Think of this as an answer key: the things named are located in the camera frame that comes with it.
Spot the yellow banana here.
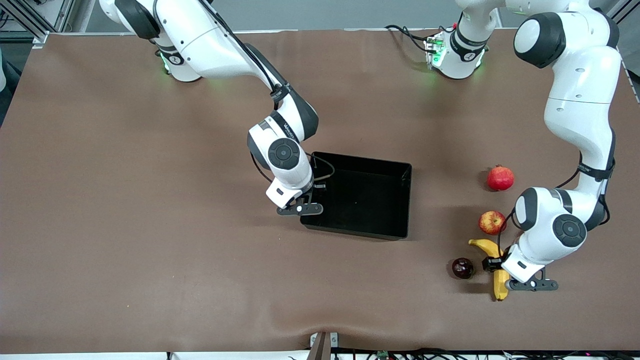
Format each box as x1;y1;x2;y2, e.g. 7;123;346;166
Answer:
468;238;511;302

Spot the red yellow apple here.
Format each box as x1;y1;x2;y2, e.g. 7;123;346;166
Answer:
478;210;508;236

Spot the black plastic box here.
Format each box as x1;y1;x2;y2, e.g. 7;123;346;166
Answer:
299;151;413;242

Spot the dark purple plum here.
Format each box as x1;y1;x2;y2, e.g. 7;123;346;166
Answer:
452;257;474;280

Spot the red pomegranate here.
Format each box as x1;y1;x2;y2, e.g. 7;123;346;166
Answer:
487;164;515;192

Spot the brown table mat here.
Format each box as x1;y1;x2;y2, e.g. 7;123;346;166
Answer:
0;27;640;354

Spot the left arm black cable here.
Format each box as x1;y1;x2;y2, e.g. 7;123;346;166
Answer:
497;155;617;261

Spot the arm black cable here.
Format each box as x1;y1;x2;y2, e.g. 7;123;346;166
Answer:
497;155;617;261
200;0;336;184

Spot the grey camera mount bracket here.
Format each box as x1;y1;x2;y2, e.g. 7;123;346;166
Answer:
307;331;340;360

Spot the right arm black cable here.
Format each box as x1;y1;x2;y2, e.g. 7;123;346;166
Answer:
200;0;336;184

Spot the black base power cable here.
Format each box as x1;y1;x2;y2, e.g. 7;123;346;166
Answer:
385;22;458;54

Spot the aluminium frame profile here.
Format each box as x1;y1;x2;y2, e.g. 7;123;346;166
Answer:
0;0;76;49
607;0;640;27

